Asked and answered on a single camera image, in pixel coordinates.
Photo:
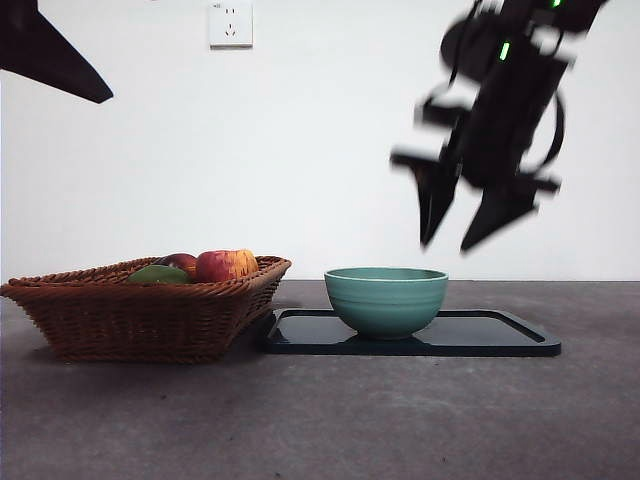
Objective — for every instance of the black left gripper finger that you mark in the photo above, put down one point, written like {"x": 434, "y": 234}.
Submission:
{"x": 40, "y": 50}

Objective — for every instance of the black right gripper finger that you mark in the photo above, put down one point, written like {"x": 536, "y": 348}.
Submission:
{"x": 435, "y": 200}
{"x": 495, "y": 215}

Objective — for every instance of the teal ribbed bowl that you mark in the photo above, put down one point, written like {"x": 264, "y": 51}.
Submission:
{"x": 385, "y": 305}

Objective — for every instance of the black rectangular tray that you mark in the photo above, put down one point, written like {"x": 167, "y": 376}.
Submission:
{"x": 475, "y": 340}

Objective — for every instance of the red yellow apple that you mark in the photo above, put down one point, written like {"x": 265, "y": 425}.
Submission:
{"x": 225, "y": 267}

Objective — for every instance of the dark purple plum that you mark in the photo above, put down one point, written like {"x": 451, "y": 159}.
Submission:
{"x": 180, "y": 261}

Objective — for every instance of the green avocado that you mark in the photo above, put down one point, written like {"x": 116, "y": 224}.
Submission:
{"x": 160, "y": 276}

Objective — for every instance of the brown wicker basket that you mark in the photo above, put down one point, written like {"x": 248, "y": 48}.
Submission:
{"x": 140, "y": 325}

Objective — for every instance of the pale grey camera box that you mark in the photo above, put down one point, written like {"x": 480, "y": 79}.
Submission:
{"x": 440, "y": 112}

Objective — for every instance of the white wall socket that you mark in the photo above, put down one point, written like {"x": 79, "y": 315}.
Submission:
{"x": 231, "y": 25}

